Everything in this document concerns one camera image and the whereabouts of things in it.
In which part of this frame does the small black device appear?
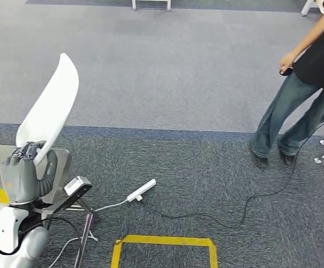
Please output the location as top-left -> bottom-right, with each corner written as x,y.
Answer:
279,65 -> 294,77

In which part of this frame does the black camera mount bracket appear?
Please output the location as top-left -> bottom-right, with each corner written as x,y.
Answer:
33,185 -> 93,219

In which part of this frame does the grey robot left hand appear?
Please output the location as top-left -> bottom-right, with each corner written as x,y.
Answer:
0,140 -> 59,205

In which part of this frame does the person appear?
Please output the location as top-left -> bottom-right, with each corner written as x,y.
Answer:
248,0 -> 324,169

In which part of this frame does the white furniture frame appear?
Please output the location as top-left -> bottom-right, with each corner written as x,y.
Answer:
131,0 -> 171,12
300,0 -> 324,18

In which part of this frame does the yellow floor tape marking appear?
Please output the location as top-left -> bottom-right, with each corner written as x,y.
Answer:
110,234 -> 218,268

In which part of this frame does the white plastic car part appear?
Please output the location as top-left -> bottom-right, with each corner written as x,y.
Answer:
15,52 -> 80,166

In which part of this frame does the white power strip cable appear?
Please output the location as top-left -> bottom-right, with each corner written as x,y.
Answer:
48,197 -> 129,268

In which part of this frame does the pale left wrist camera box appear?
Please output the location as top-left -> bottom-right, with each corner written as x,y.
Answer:
64,175 -> 93,197

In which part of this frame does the white power strip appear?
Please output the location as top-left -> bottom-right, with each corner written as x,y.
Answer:
126,178 -> 157,204

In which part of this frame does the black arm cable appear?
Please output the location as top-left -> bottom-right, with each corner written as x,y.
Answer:
42,216 -> 81,241

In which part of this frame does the black floor cable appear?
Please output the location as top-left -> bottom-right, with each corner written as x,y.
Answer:
140,113 -> 324,231

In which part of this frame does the person's hand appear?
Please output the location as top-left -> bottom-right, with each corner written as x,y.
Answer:
279,50 -> 298,74

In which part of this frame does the steel workbench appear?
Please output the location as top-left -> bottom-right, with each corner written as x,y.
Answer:
0,143 -> 100,268

